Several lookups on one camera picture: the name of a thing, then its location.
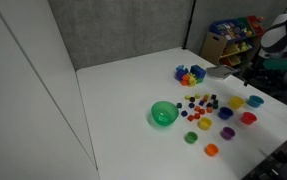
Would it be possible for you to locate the light blue bowl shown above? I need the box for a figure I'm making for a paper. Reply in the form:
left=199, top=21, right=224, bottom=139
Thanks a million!
left=246, top=94, right=265, bottom=109

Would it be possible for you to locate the yellow bowl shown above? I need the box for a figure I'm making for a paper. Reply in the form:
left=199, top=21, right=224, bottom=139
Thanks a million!
left=228, top=95, right=246, bottom=110

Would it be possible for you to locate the large green bowl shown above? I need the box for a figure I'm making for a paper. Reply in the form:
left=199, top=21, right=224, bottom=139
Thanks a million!
left=150, top=100, right=180, bottom=127

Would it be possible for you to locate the yellow storage bin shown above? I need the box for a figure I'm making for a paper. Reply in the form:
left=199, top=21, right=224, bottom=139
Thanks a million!
left=221, top=54, right=243, bottom=67
left=223, top=42, right=243, bottom=56

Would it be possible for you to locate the red storage bin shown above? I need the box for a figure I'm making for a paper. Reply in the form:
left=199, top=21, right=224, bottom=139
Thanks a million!
left=247, top=14, right=266, bottom=34

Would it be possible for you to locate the grey metal plate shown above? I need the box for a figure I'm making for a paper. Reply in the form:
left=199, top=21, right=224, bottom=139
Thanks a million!
left=205, top=64, right=241, bottom=82

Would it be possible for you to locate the dark blue cup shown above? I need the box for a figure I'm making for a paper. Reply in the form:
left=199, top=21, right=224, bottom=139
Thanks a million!
left=217, top=106, right=234, bottom=121

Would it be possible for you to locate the green storage bin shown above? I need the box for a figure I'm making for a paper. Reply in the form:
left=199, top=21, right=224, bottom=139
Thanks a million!
left=237, top=17, right=254, bottom=34

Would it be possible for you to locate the purple cup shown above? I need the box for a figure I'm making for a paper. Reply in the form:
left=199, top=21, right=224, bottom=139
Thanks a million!
left=220, top=126, right=236, bottom=141

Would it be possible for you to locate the blue storage bin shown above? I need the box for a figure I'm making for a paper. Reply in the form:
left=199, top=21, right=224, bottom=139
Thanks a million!
left=209, top=19, right=243, bottom=42

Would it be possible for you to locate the wooden toy shelf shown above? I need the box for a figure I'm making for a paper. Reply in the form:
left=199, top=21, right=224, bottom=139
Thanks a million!
left=199, top=14, right=267, bottom=68

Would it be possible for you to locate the big blue toy block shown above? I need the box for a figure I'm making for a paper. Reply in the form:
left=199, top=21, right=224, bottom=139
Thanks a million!
left=189, top=64, right=207, bottom=80

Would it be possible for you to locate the small yellow cup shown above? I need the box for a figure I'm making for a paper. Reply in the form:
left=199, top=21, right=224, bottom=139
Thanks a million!
left=197, top=117, right=213, bottom=131

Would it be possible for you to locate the orange cup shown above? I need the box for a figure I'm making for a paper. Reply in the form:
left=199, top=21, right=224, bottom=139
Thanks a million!
left=204, top=143, right=220, bottom=157

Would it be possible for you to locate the yellow toy piece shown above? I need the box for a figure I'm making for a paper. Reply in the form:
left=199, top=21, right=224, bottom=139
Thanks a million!
left=187, top=73, right=198, bottom=88

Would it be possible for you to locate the orange toy piece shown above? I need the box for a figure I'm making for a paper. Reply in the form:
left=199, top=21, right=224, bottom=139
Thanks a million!
left=180, top=74, right=190, bottom=87

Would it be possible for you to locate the purple toy piece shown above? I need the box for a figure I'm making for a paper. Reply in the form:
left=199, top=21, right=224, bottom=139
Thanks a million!
left=175, top=69, right=188, bottom=81

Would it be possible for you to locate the small green cup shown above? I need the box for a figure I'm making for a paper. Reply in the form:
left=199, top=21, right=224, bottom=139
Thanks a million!
left=184, top=131, right=199, bottom=145

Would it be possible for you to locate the black stand pole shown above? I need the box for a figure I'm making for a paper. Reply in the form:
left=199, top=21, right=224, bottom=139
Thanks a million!
left=181, top=0, right=198, bottom=50

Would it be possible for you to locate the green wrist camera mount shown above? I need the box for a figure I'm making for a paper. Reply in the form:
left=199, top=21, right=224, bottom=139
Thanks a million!
left=262, top=59, right=287, bottom=72

